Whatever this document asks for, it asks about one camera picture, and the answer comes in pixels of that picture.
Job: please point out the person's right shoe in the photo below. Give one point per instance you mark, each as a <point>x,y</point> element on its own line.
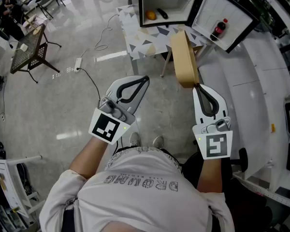
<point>158,142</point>

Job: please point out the person's left shoe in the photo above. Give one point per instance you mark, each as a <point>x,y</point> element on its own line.
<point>134,139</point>

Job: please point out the orange fruit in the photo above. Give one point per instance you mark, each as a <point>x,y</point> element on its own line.
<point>150,15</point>

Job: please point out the black office chair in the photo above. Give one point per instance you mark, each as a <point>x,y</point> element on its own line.
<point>244,202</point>

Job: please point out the person's right forearm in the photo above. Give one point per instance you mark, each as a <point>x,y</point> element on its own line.
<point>210,175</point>

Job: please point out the cola bottle red cap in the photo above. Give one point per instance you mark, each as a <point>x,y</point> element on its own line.
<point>217,30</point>

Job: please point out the white shelf rack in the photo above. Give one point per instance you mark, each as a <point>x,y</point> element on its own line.
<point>12,185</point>

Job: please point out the small white cube block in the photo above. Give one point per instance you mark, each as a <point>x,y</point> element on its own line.
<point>23,47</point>

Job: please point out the triangle-patterned table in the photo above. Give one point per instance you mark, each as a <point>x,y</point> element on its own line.
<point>145,40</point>

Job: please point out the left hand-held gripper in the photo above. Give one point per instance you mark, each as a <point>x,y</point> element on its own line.
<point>104,127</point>

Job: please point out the person's shoe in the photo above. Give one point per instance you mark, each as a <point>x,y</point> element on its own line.
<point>158,142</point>
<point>134,139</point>

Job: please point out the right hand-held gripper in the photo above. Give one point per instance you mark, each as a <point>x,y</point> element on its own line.
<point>217,142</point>

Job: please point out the white power strip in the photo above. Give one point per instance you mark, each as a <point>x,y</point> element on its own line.
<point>77,65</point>

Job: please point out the round beige board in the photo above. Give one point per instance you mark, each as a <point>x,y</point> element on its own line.
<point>38,30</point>

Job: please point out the person's white shirt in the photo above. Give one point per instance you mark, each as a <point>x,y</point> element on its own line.
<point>140,202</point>

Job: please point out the small fridge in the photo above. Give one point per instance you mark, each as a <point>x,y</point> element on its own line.
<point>232,16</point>

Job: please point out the person's left forearm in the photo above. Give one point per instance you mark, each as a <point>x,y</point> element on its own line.
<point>89,158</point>

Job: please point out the dark metal lattice table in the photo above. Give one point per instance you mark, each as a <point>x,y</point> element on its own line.
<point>26,52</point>

